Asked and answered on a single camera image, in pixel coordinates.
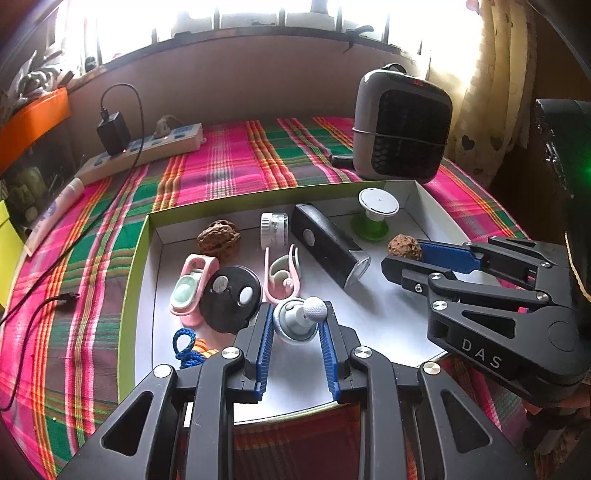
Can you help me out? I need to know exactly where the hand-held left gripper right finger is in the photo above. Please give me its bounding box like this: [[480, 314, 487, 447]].
[[318, 300, 536, 480]]

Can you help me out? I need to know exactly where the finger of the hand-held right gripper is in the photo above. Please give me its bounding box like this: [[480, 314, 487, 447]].
[[381, 256, 581, 385], [417, 235, 560, 291]]

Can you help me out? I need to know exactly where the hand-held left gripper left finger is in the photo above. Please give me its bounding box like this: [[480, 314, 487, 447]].
[[55, 302, 277, 480]]

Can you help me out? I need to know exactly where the brown walnut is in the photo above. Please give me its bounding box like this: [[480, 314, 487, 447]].
[[197, 220, 242, 257], [387, 234, 423, 260]]

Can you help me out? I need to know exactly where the white ball-top knob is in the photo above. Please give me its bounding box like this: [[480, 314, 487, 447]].
[[272, 298, 329, 346]]

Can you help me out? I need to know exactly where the green white cardboard box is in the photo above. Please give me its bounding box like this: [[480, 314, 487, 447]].
[[117, 179, 532, 424]]

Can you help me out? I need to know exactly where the black oval disc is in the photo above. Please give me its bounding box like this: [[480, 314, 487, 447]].
[[198, 265, 263, 334]]

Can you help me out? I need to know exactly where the pink and white clip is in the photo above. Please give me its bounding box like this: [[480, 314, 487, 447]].
[[262, 244, 303, 303]]

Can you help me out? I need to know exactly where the blue braided cord charm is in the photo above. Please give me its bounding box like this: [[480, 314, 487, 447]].
[[172, 329, 218, 370]]

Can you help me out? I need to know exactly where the white green spool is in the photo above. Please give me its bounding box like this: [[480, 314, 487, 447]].
[[350, 188, 400, 241]]

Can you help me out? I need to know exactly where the pink oval case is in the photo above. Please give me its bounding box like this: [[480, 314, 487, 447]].
[[168, 253, 220, 326]]

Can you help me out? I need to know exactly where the white round jar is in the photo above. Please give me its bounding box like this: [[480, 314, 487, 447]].
[[260, 212, 291, 250]]

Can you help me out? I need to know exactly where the grey space heater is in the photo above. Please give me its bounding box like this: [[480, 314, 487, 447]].
[[352, 68, 453, 182]]

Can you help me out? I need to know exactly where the heart print curtain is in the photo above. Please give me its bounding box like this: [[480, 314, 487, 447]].
[[429, 0, 541, 185]]

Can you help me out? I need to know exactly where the white power strip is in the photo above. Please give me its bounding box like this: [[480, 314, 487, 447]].
[[74, 122, 205, 183]]

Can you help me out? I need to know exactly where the black window latch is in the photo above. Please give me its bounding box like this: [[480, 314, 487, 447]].
[[342, 25, 375, 54]]

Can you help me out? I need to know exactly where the white plug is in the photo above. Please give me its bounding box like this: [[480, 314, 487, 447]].
[[154, 115, 183, 137]]

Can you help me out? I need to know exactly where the white cream tube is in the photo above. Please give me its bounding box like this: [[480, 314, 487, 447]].
[[23, 178, 86, 257]]

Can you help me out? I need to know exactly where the black charger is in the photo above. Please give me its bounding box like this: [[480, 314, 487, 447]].
[[96, 111, 132, 157]]

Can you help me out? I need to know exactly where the yellow cardboard box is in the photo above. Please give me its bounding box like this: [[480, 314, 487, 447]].
[[0, 198, 24, 310]]

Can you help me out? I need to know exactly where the barred window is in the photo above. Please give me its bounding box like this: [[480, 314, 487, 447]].
[[55, 0, 462, 61]]

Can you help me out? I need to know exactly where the orange storage box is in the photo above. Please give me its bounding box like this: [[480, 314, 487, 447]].
[[0, 88, 71, 174]]

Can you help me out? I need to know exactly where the pile of bags and packets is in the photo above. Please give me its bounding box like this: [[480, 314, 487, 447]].
[[9, 51, 84, 100]]

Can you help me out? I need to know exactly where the black charger cable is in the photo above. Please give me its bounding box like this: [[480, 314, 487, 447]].
[[0, 83, 144, 411]]

